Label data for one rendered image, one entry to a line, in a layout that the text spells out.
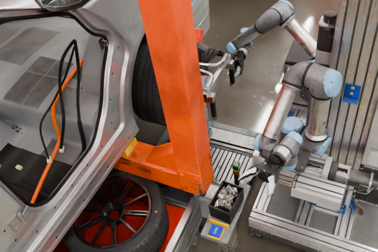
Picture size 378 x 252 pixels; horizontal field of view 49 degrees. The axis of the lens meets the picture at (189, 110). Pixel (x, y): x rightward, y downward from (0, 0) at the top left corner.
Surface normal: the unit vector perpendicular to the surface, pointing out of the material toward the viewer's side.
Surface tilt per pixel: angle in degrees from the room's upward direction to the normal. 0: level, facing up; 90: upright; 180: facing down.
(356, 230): 0
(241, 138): 0
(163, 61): 90
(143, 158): 0
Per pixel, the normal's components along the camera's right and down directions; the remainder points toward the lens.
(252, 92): -0.12, -0.71
